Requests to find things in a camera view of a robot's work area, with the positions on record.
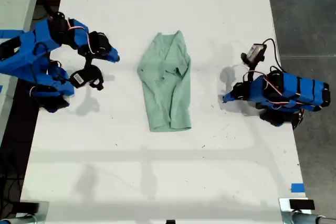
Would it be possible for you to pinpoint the pale green T-shirt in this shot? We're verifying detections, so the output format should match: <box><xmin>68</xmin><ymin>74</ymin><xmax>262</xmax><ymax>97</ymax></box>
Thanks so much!
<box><xmin>136</xmin><ymin>30</ymin><xmax>192</xmax><ymax>132</ymax></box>

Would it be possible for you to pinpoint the long blue tape strip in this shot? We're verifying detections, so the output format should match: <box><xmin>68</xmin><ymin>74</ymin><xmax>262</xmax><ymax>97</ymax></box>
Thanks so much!
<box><xmin>0</xmin><ymin>29</ymin><xmax>26</xmax><ymax>39</ymax></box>

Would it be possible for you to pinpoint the small blue tape square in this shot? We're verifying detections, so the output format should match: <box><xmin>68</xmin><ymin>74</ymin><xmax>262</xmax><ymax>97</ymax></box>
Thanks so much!
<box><xmin>290</xmin><ymin>183</ymin><xmax>306</xmax><ymax>194</ymax></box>

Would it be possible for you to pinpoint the small black box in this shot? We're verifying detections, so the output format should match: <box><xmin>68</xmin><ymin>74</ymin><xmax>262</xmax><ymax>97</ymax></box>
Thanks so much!
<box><xmin>289</xmin><ymin>199</ymin><xmax>316</xmax><ymax>210</ymax></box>
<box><xmin>12</xmin><ymin>202</ymin><xmax>40</xmax><ymax>215</ymax></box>

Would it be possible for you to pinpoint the grey round pipe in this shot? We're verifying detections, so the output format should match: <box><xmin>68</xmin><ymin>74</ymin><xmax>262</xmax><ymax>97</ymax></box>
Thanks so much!
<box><xmin>291</xmin><ymin>212</ymin><xmax>336</xmax><ymax>224</ymax></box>

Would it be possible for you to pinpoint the red white servo wire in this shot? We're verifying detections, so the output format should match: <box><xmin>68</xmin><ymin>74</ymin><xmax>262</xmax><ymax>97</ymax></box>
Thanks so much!
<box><xmin>67</xmin><ymin>18</ymin><xmax>98</xmax><ymax>55</ymax></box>
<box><xmin>262</xmin><ymin>74</ymin><xmax>301</xmax><ymax>110</ymax></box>

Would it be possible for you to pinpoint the short black camera stalk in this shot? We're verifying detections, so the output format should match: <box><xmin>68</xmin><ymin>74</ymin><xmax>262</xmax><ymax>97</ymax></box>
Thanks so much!
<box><xmin>246</xmin><ymin>61</ymin><xmax>258</xmax><ymax>83</ymax></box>
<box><xmin>83</xmin><ymin>55</ymin><xmax>94</xmax><ymax>69</ymax></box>

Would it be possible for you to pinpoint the black camera box with label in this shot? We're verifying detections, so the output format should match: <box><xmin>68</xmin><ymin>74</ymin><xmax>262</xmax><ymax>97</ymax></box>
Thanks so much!
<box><xmin>69</xmin><ymin>65</ymin><xmax>104</xmax><ymax>91</ymax></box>

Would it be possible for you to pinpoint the black grey camera box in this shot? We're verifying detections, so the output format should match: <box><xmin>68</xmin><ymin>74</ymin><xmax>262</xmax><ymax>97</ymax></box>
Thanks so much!
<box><xmin>240</xmin><ymin>42</ymin><xmax>268</xmax><ymax>66</ymax></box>

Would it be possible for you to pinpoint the black camera cable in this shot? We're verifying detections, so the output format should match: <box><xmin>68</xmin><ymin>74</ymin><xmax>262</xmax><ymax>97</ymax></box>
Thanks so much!
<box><xmin>262</xmin><ymin>37</ymin><xmax>283</xmax><ymax>73</ymax></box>

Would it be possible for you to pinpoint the white metal table bracket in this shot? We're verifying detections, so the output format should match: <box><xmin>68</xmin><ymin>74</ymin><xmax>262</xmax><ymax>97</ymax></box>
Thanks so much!
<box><xmin>278</xmin><ymin>197</ymin><xmax>316</xmax><ymax>224</ymax></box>

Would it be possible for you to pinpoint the black floor cable bundle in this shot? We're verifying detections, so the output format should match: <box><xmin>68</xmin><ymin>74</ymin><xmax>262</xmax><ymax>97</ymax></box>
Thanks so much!
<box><xmin>0</xmin><ymin>174</ymin><xmax>25</xmax><ymax>219</ymax></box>

